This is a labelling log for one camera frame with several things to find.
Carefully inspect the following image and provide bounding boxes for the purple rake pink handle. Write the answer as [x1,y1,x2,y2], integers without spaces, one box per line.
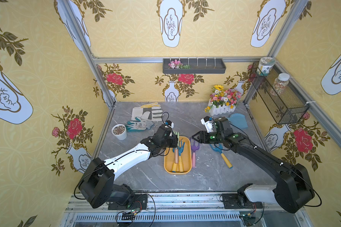
[190,138,200,168]

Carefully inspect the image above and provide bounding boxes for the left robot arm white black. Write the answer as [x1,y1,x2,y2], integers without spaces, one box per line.
[76,121,179,209]

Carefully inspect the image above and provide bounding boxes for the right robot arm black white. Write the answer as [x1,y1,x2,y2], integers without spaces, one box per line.
[192,117,319,213]

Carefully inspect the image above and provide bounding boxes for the yellow plastic storage tray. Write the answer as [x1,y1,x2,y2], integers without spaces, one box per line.
[164,136,192,175]

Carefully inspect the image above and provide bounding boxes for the light blue dustpan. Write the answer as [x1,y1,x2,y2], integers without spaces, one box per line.
[227,113,248,129]

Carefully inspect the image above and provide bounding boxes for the white grey work glove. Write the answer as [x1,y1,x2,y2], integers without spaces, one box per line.
[131,102,163,122]

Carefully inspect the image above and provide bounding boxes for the teal white garden glove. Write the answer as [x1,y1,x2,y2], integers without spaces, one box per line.
[126,117,154,131]

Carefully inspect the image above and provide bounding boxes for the flowers in white fence planter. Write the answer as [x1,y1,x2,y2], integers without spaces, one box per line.
[205,85,242,116]

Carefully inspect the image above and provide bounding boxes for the white cup with pebbles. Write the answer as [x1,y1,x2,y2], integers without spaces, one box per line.
[111,124,127,141]

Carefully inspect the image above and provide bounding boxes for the pink artificial flowers on shelf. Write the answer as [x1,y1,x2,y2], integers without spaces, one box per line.
[168,60,190,69]

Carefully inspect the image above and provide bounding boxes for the clear bottle colourful beads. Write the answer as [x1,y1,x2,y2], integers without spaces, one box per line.
[271,73,290,96]

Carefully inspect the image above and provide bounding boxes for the white lidded jar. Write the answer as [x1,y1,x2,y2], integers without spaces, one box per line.
[256,57,276,76]

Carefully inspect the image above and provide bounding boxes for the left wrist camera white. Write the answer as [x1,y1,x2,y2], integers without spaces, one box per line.
[165,120,174,129]

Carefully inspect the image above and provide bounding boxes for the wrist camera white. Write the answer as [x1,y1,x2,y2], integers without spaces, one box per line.
[165,120,174,129]
[201,116,214,133]

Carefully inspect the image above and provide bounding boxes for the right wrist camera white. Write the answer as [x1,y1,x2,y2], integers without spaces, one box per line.
[201,116,214,133]

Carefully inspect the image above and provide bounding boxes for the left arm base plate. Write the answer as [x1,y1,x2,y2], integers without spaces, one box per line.
[106,194,148,211]

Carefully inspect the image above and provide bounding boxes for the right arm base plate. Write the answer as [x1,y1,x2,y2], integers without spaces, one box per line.
[219,194,264,210]

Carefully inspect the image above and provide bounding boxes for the grey wall shelf tray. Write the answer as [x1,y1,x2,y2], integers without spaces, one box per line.
[163,57,226,74]

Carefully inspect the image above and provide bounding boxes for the black wire mesh basket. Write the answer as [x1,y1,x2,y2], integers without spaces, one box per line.
[250,62,309,124]

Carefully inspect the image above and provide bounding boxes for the right circuit board with wires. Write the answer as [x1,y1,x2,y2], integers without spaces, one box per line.
[238,211,264,227]

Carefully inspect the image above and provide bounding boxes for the circuit board with wires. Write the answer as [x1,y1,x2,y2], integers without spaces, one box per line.
[115,208,142,227]
[238,211,264,227]

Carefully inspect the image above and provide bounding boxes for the left circuit board with wires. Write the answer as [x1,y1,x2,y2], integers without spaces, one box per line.
[115,208,142,227]

